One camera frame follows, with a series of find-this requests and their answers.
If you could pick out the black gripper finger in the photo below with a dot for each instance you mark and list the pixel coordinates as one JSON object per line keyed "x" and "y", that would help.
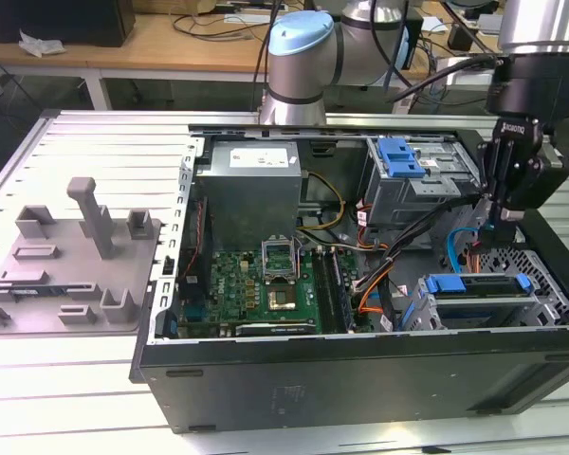
{"x": 519, "y": 189}
{"x": 488, "y": 166}

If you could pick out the hard disk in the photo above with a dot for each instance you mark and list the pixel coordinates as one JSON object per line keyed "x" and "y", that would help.
{"x": 448, "y": 283}

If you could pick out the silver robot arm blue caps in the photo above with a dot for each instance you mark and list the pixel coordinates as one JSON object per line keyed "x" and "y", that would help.
{"x": 303, "y": 61}

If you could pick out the grey metal disk bay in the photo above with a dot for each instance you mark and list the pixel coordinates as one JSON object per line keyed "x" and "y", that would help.
{"x": 540, "y": 308}

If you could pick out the flat grey box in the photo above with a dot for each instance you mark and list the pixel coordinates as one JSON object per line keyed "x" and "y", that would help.
{"x": 488, "y": 23}

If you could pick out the grey optical drive cage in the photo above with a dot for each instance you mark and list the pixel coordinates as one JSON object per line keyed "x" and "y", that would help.
{"x": 408, "y": 199}

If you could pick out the small black box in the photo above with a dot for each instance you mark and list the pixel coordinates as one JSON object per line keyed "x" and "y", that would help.
{"x": 460, "y": 38}

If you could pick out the blue plastic drive latch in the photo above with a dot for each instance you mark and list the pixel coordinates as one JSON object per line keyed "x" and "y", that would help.
{"x": 398, "y": 158}

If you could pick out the large black box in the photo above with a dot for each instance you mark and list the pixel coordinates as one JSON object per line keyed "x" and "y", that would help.
{"x": 413, "y": 38}

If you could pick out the RAM stick in slot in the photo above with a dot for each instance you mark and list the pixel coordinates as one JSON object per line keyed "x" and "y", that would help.
{"x": 341, "y": 289}

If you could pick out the grey power supply unit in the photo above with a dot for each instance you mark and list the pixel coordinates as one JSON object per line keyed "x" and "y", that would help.
{"x": 249, "y": 199}

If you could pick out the CPU socket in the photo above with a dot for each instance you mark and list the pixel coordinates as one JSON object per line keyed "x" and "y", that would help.
{"x": 281, "y": 297}

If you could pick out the black open PC case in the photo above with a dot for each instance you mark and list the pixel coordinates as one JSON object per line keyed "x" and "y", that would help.
{"x": 360, "y": 379}

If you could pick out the black graphics card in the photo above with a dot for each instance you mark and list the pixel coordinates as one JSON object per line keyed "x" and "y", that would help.
{"x": 275, "y": 329}

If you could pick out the green motherboard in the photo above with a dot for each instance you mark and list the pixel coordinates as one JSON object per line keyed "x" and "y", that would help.
{"x": 237, "y": 289}

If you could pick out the wooden desk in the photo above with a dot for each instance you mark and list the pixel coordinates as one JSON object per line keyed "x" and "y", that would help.
{"x": 137, "y": 47}

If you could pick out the grey parts rack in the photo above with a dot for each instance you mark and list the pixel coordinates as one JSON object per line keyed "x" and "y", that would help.
{"x": 71, "y": 279}

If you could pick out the black computer tower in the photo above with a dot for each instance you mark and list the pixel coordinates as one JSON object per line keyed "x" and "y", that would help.
{"x": 66, "y": 21}

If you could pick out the white plastic bag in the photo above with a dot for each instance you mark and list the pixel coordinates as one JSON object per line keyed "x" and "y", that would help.
{"x": 40, "y": 45}

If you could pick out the RAM stick with blue label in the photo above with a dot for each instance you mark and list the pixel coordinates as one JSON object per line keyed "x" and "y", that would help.
{"x": 28, "y": 291}

